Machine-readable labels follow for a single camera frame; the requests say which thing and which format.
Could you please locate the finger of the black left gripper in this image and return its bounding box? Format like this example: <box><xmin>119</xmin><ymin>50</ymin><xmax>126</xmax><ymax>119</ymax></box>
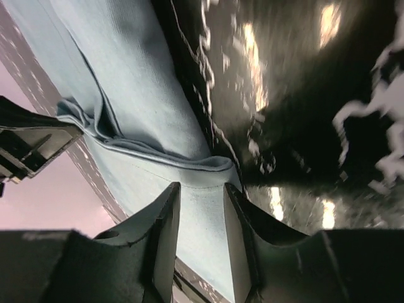
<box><xmin>1</xmin><ymin>96</ymin><xmax>82</xmax><ymax>182</ymax></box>

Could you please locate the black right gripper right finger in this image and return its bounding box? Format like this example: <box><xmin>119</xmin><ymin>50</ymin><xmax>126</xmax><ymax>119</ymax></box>
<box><xmin>223</xmin><ymin>183</ymin><xmax>311</xmax><ymax>302</ymax></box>

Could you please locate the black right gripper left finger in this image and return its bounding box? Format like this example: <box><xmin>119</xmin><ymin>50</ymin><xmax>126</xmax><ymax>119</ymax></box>
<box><xmin>95</xmin><ymin>182</ymin><xmax>181</xmax><ymax>302</ymax></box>

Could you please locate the light blue t-shirt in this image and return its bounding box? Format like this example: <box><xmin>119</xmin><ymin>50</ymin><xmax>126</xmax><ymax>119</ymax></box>
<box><xmin>4</xmin><ymin>1</ymin><xmax>240</xmax><ymax>301</ymax></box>

